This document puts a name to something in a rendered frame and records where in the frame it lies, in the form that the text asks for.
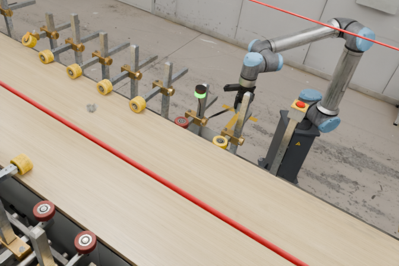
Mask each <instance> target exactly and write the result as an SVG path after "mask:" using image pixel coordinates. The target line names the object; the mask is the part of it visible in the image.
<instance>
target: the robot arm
mask: <svg viewBox="0 0 399 266"><path fill-rule="evenodd" d="M325 24H328V25H330V26H333V27H336V28H339V29H342V30H345V31H349V32H351V33H354V34H358V35H360V36H363V37H367V38H369V39H372V40H375V33H374V32H373V31H372V30H371V29H370V28H368V27H366V26H364V25H363V24H360V23H359V22H358V21H356V20H354V19H351V18H342V17H338V18H332V19H329V20H328V21H327V23H325ZM329 37H330V38H332V39H335V38H343V39H344V40H346V43H345V45H344V49H343V51H342V53H341V56H340V58H339V60H338V63H337V65H336V68H335V70H334V72H333V74H332V77H331V79H330V82H329V84H328V87H327V89H326V91H325V94H324V96H323V98H322V94H321V93H320V92H318V91H316V90H313V89H309V88H307V89H304V90H302V91H301V93H300V94H299V97H298V100H299V101H301V102H304V103H306V104H308V105H309V107H308V109H307V112H306V114H305V116H304V118H303V119H302V121H301V123H300V122H299V123H298V126H297V129H299V130H304V131H305V130H309V129H311V128H312V125H313V124H314V125H315V126H316V127H317V128H318V130H320V131H321V132H323V133H327V132H331V131H332V130H334V129H336V127H338V126H339V124H340V122H341V120H340V118H339V117H338V113H339V111H340V110H339V108H338V106H339V104H340V102H341V99H342V98H343V96H344V93H345V91H346V89H347V87H348V85H349V82H350V80H351V78H352V76H353V74H354V72H355V70H356V68H357V66H358V64H359V61H360V59H361V57H362V55H363V53H364V52H365V51H367V50H369V49H370V47H372V45H373V44H374V42H371V41H368V40H365V39H362V38H359V37H356V36H353V35H351V34H347V33H344V32H342V31H338V30H335V29H333V28H330V27H327V26H323V25H318V26H314V27H310V28H306V29H304V30H300V31H296V32H293V33H289V34H285V35H283V36H279V37H275V38H273V39H269V40H263V41H260V40H259V39H255V40H253V41H251V42H250V44H249V46H248V52H249V53H247V54H246V55H245V58H244V60H243V65H242V70H241V73H240V77H239V84H226V85H225V86H224V87H223V89H224V91H238V92H237V95H236V97H235V102H234V110H235V113H236V114H237V113H238V112H239V111H240V107H241V104H242V100H243V96H244V94H245V93H246V92H247V91H248V92H251V93H252V94H253V95H252V99H251V102H250V104H251V103H252V101H253V100H254V96H255V94H254V90H255V89H256V86H255V83H256V80H257V77H258V74H259V73H264V72H276V71H279V70H281V69H282V67H283V57H282V56H281V55H280V54H275V53H279V52H282V51H285V50H289V49H293V48H296V47H299V46H303V45H306V44H309V43H312V42H316V41H319V40H322V39H326V38H329ZM321 99H322V100H321Z"/></svg>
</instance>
